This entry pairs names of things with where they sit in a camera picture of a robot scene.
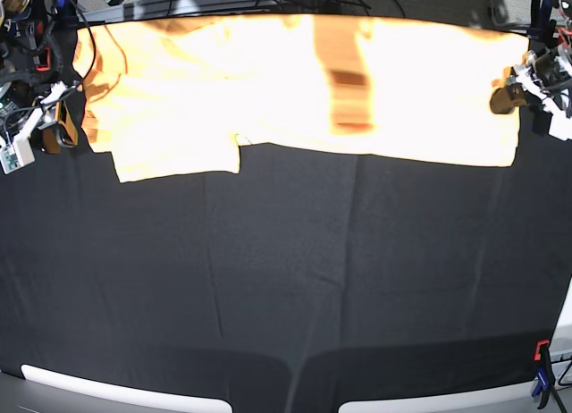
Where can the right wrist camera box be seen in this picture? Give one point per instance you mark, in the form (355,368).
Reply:
(16,155)

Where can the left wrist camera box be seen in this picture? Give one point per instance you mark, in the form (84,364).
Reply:
(560,127)

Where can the blue clamp far right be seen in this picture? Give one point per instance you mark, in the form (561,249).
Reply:
(540,14)

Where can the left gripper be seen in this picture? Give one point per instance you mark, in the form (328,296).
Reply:
(548,78)

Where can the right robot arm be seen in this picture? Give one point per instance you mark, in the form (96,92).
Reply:
(32,66)

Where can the red clamp far left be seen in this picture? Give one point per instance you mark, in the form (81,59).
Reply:
(35,33)

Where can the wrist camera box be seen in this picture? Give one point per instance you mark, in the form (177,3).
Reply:
(560,127)
(16,155)

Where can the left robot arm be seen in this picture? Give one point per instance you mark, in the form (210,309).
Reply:
(558,34)

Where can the blue clamp far left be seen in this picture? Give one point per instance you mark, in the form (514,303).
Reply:
(61,8)

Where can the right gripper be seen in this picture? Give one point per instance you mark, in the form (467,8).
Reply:
(18,101)

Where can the black table cloth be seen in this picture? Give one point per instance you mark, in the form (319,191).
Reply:
(302,282)

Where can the yellow t-shirt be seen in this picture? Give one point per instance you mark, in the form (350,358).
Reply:
(181,96)

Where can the red blue clamp near right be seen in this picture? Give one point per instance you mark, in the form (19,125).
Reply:
(543,374)

